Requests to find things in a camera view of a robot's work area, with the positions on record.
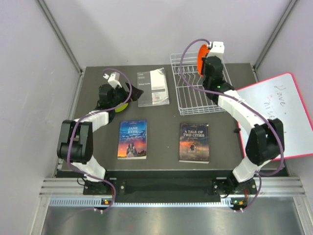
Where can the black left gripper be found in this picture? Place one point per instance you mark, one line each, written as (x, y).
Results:
(136, 93)

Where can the lime green plate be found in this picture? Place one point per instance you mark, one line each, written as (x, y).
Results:
(121, 108)

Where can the orange plate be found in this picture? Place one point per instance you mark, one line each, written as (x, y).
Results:
(202, 54)

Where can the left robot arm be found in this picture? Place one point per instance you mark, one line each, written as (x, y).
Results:
(75, 144)

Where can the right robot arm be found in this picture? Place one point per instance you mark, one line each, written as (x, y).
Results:
(265, 136)

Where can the Canon setup guide booklet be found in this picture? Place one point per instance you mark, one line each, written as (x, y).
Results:
(154, 86)

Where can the Jane Eyre book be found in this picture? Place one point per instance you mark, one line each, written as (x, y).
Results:
(132, 143)

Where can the Tale of Two Cities book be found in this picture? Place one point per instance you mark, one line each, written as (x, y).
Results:
(194, 143)

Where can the pink framed whiteboard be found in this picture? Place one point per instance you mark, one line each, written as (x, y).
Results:
(279, 97)

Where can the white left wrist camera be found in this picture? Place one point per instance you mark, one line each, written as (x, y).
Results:
(113, 79)

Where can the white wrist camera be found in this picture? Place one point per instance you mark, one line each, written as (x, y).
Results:
(217, 49)
(113, 79)

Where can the white wire dish rack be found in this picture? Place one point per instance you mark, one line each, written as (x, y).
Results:
(190, 101)

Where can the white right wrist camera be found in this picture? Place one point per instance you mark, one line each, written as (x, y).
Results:
(217, 49)

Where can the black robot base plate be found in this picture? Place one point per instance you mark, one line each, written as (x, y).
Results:
(206, 186)

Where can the aluminium front rail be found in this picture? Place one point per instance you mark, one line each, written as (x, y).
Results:
(70, 192)

